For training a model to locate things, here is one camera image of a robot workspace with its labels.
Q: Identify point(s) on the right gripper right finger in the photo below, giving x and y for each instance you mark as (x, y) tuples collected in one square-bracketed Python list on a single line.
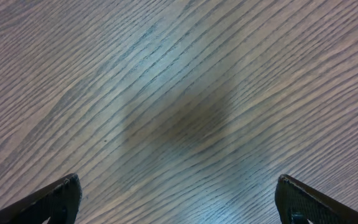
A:
[(297, 202)]

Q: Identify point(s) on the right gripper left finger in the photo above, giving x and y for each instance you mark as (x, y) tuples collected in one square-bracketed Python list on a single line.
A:
[(58, 202)]

